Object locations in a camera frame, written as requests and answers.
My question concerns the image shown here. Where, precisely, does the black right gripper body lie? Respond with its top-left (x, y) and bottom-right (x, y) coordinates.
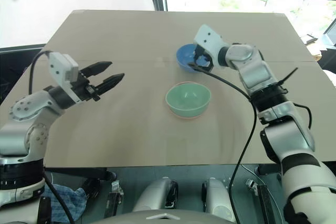
top-left (194, 46), bottom-right (215, 73)

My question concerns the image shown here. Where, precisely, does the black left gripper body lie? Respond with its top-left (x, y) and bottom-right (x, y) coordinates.
top-left (70, 70), bottom-right (102, 103)

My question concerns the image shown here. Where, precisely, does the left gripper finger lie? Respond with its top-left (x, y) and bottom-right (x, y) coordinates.
top-left (79, 61), bottom-right (113, 77)
top-left (94, 72), bottom-right (125, 96)

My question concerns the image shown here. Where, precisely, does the blue bowl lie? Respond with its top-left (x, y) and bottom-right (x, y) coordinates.
top-left (175, 43), bottom-right (208, 74)

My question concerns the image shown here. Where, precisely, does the green bowl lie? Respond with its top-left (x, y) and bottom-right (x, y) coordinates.
top-left (165, 83), bottom-right (212, 117)
top-left (164, 81), bottom-right (211, 120)

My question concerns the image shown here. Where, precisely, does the dark low cabinet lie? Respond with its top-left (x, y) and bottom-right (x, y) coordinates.
top-left (0, 43), bottom-right (47, 105)

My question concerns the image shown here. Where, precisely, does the black zip tie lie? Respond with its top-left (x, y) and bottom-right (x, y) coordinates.
top-left (277, 67), bottom-right (299, 86)

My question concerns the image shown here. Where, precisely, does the blue checked cloth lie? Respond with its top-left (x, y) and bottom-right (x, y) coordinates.
top-left (43, 183), bottom-right (89, 222)

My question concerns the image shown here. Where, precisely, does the black metal clamp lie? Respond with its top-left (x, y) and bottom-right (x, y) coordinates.
top-left (104, 180), bottom-right (124, 220)
top-left (245, 177), bottom-right (279, 224)

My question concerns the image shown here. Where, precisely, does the silver left robot thigh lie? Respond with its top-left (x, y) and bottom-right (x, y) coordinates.
top-left (132, 176), bottom-right (180, 213)

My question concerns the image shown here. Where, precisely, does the silver robot thigh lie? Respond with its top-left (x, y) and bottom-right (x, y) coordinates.
top-left (132, 176), bottom-right (180, 213)
top-left (201, 177), bottom-right (237, 222)

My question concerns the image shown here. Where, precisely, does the dark chair back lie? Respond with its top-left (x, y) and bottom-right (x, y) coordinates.
top-left (318, 47), bottom-right (336, 79)

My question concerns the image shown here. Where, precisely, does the open laptop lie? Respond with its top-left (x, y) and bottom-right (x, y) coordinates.
top-left (320, 17), bottom-right (336, 47)

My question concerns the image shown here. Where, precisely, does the silver right robot thigh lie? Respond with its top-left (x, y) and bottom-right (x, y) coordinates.
top-left (201, 177), bottom-right (237, 222)

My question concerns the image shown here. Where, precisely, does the grey robot torso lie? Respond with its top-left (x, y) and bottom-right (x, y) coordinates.
top-left (99, 209), bottom-right (237, 224)

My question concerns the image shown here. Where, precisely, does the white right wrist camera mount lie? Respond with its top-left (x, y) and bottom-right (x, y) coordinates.
top-left (193, 24), bottom-right (229, 65)

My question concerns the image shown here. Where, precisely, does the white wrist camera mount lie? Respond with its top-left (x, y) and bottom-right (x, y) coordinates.
top-left (48, 51), bottom-right (80, 103)
top-left (193, 24), bottom-right (229, 65)

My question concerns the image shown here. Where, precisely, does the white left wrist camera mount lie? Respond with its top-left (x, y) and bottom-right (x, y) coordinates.
top-left (48, 51), bottom-right (80, 103)

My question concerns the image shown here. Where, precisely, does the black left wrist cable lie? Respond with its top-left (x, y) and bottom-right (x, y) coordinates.
top-left (28, 50), bottom-right (52, 95)

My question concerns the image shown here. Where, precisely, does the long black right wrist cable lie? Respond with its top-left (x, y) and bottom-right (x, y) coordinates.
top-left (200, 67), bottom-right (259, 224)

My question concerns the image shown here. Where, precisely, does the black left shoulder cable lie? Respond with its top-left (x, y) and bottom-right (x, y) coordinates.
top-left (43, 170), bottom-right (76, 224)

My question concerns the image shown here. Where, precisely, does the short black right arm cable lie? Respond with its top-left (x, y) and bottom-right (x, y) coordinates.
top-left (293, 103), bottom-right (314, 131)

